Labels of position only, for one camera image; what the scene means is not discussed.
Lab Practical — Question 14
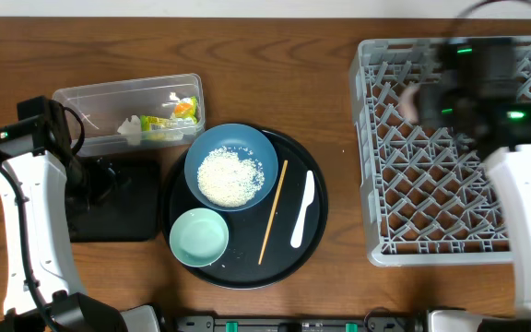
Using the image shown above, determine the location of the pink white cup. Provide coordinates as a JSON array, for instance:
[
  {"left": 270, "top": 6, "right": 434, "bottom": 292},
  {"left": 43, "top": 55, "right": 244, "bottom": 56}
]
[{"left": 398, "top": 85, "right": 419, "bottom": 125}]

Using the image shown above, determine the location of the white paper napkin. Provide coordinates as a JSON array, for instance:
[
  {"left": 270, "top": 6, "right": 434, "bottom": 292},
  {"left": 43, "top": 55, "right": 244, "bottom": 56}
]
[{"left": 117, "top": 115, "right": 142, "bottom": 135}]

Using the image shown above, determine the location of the green yellow snack wrapper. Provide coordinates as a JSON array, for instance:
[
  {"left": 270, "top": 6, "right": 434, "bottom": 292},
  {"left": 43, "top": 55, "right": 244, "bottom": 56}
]
[{"left": 140, "top": 96, "right": 198, "bottom": 141}]

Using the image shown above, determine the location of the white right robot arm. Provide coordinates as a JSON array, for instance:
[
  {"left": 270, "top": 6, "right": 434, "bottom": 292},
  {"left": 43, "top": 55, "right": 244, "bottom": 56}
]
[{"left": 399, "top": 69, "right": 531, "bottom": 331}]

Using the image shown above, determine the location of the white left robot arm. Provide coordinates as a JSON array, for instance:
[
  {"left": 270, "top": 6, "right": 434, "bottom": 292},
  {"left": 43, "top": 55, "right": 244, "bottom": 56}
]
[{"left": 0, "top": 115, "right": 161, "bottom": 331}]

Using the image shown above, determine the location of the grey dishwasher rack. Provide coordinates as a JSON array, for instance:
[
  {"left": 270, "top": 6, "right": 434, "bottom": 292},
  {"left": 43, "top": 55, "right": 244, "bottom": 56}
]
[{"left": 349, "top": 36, "right": 531, "bottom": 267}]

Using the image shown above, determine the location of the black rectangular tray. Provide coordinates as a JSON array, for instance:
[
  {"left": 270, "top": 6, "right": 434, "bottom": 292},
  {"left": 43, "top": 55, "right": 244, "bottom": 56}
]
[{"left": 65, "top": 159, "right": 160, "bottom": 243}]

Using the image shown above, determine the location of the clear plastic bin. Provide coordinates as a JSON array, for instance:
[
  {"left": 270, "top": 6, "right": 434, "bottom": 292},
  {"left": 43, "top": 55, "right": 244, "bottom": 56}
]
[{"left": 53, "top": 74, "right": 206, "bottom": 157}]

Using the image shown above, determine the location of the mint green bowl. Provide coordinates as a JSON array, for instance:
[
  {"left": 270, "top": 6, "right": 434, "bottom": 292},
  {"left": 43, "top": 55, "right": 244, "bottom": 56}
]
[{"left": 169, "top": 207, "right": 230, "bottom": 267}]

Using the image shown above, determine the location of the pile of white rice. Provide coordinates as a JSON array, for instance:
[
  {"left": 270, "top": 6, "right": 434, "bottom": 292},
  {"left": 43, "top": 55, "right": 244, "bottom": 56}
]
[{"left": 197, "top": 147, "right": 265, "bottom": 208}]

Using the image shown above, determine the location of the blue plate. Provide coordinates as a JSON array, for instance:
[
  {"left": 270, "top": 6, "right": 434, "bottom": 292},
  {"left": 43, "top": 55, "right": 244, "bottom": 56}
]
[{"left": 183, "top": 124, "right": 278, "bottom": 212}]

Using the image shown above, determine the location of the round black tray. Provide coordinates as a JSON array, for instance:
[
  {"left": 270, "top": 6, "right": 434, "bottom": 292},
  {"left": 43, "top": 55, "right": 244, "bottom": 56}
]
[{"left": 160, "top": 127, "right": 328, "bottom": 289}]

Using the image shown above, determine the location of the wooden chopstick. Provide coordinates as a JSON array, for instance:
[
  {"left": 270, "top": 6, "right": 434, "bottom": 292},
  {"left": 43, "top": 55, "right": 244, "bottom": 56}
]
[{"left": 258, "top": 160, "right": 289, "bottom": 266}]

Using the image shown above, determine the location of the white plastic knife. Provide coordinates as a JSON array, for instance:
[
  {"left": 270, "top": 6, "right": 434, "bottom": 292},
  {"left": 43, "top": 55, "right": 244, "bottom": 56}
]
[{"left": 290, "top": 170, "right": 315, "bottom": 249}]

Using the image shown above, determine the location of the black rail with green clips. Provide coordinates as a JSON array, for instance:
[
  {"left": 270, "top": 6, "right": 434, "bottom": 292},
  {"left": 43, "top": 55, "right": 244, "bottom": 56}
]
[{"left": 172, "top": 312, "right": 428, "bottom": 332}]

